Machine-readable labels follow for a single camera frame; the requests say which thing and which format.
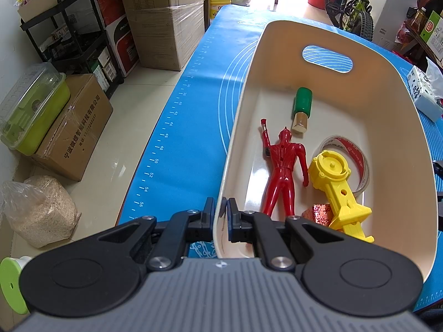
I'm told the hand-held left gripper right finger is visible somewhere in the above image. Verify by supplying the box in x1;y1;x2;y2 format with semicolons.
226;198;350;271

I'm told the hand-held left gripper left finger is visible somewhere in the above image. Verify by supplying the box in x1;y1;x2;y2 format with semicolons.
93;198;218;272

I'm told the red action figure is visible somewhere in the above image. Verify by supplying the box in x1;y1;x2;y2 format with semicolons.
260;118;310;220

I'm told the clear tape roll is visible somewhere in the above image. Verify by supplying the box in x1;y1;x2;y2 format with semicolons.
316;135;371;194

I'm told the beige plastic basket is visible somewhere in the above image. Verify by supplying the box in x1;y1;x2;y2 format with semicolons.
213;21;437;282

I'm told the red gold foil packet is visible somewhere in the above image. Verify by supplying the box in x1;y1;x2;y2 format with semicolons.
301;203;334;227

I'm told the yellow plastic toy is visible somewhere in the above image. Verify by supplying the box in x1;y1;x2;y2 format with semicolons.
308;150;375;243

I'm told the blue silicone mat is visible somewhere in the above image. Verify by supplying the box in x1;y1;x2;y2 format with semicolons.
118;5;443;312

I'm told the white tissue box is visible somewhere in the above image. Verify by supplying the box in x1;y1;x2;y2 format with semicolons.
406;66;443;121

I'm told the green white carton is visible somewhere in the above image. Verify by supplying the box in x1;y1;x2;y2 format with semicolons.
420;10;443;56

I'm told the brown printed cardboard box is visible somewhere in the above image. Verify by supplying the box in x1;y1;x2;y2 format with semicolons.
29;73;114;182

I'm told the white chest freezer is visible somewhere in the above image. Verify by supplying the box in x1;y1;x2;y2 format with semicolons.
372;0;431;51

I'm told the clear bag of grain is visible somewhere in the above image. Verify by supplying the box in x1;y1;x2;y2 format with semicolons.
2;175;82;248

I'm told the green black bicycle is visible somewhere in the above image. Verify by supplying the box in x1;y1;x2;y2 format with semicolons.
324;0;376;40

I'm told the plastic-wrapped cardboard box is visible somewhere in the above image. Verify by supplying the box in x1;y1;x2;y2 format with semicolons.
126;0;205;71

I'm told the red white appliance box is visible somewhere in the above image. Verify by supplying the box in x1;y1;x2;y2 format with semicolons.
95;0;141;78

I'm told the green container with clear lid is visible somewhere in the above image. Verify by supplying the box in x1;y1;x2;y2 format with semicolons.
0;63;71;155

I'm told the white jar with green lid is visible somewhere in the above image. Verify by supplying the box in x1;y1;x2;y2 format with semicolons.
0;256;32;315

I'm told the yellow plastic jug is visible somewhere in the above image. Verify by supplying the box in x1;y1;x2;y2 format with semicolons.
209;0;232;19

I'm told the black shelf cart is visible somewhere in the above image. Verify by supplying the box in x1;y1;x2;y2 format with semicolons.
19;0;125;99

